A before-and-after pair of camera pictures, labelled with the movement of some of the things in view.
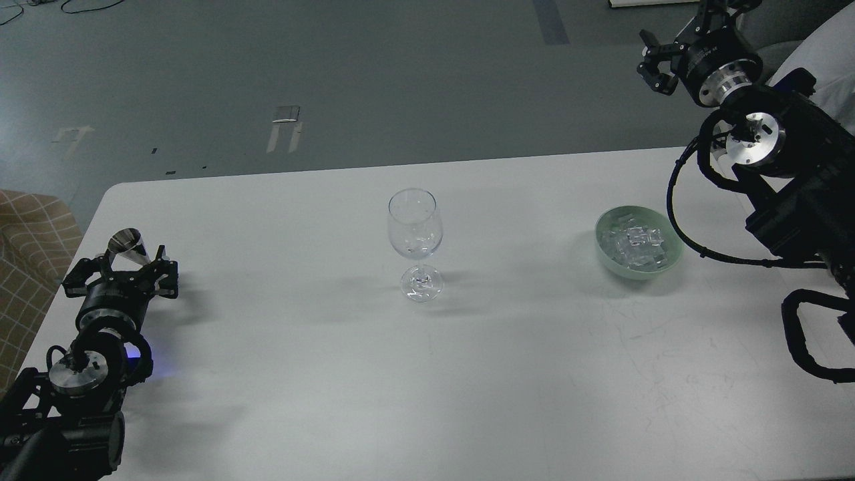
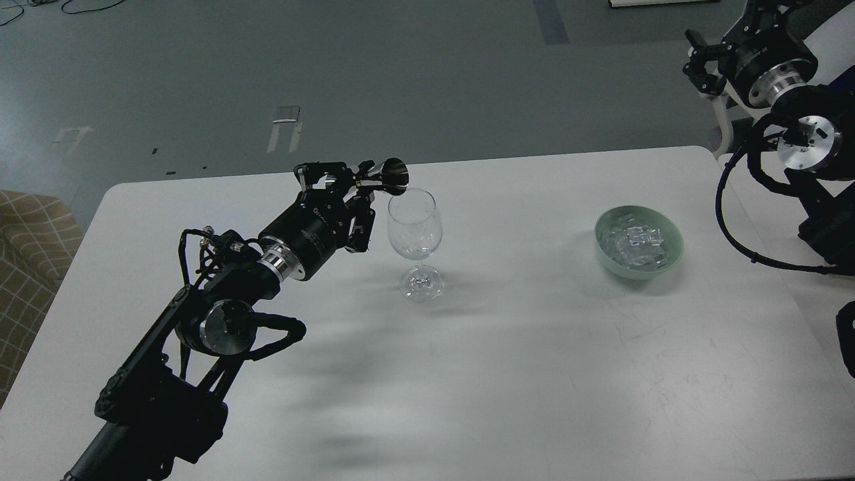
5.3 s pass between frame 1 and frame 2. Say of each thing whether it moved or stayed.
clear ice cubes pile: stayed
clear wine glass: stayed
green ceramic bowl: stayed
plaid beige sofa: stayed
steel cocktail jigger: moved
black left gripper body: moved
